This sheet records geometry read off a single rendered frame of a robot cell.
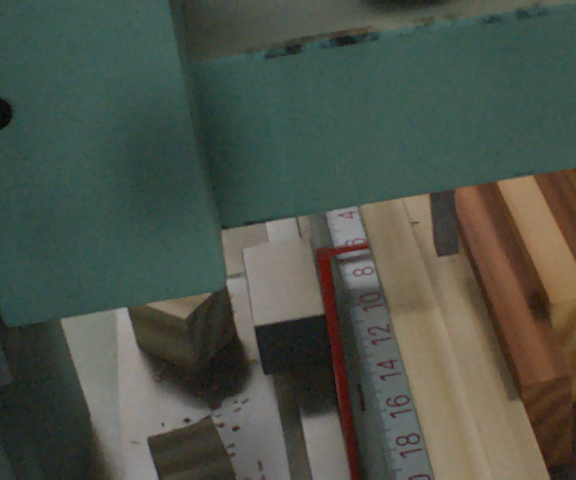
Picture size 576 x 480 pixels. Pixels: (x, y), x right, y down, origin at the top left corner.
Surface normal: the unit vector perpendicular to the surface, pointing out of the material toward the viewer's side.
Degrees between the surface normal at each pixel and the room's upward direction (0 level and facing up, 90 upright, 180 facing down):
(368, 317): 0
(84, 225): 90
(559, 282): 0
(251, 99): 90
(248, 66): 90
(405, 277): 0
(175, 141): 90
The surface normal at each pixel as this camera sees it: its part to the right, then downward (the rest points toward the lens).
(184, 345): -0.57, 0.54
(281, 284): -0.14, -0.80
